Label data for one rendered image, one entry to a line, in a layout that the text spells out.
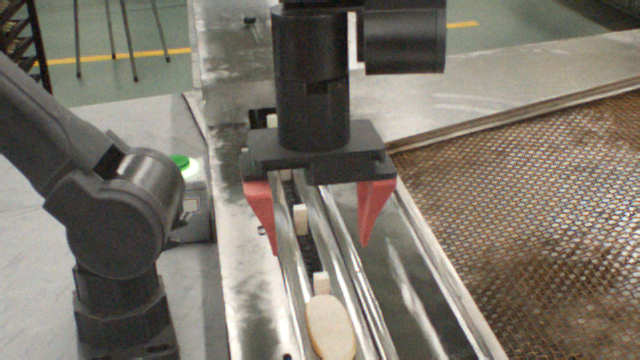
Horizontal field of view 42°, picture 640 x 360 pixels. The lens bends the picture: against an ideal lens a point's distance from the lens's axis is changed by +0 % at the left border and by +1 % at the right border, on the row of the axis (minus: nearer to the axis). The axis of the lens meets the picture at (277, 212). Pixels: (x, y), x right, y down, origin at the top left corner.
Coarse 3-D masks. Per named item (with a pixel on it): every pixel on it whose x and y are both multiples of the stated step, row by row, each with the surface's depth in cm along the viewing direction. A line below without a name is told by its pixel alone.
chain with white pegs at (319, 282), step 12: (264, 108) 123; (264, 120) 118; (276, 120) 111; (288, 180) 100; (288, 192) 97; (288, 204) 94; (300, 216) 86; (300, 228) 87; (300, 240) 87; (300, 252) 84; (312, 252) 84; (312, 264) 82; (312, 276) 81; (324, 276) 74; (312, 288) 78; (324, 288) 74
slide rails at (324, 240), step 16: (256, 112) 119; (272, 112) 119; (256, 128) 113; (272, 176) 99; (272, 192) 95; (304, 192) 94; (288, 208) 91; (320, 208) 91; (288, 224) 88; (320, 224) 87; (288, 240) 85; (320, 240) 84; (288, 256) 82; (320, 256) 81; (336, 256) 81; (288, 272) 79; (304, 272) 79; (336, 272) 78; (304, 288) 76; (336, 288) 76; (352, 288) 76; (304, 304) 74; (352, 304) 73; (304, 320) 72; (352, 320) 71; (304, 336) 70; (368, 336) 69; (304, 352) 68; (368, 352) 67
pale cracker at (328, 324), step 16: (320, 304) 72; (336, 304) 72; (320, 320) 70; (336, 320) 70; (320, 336) 68; (336, 336) 68; (352, 336) 68; (320, 352) 67; (336, 352) 66; (352, 352) 66
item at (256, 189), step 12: (240, 156) 68; (240, 168) 66; (252, 168) 66; (252, 180) 65; (264, 180) 65; (252, 192) 63; (264, 192) 63; (252, 204) 64; (264, 204) 64; (264, 216) 65; (264, 228) 66; (276, 240) 67; (276, 252) 68
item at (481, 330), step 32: (576, 96) 93; (608, 96) 92; (448, 128) 93; (480, 128) 92; (512, 128) 91; (608, 128) 85; (512, 160) 84; (544, 160) 83; (608, 160) 80; (416, 192) 84; (448, 192) 82; (608, 192) 75; (416, 224) 76; (480, 224) 75; (608, 224) 71; (448, 256) 72; (544, 256) 69; (448, 288) 68; (480, 288) 67; (512, 288) 66; (544, 288) 65; (608, 288) 63; (480, 320) 63; (512, 320) 63; (576, 320) 61; (512, 352) 60
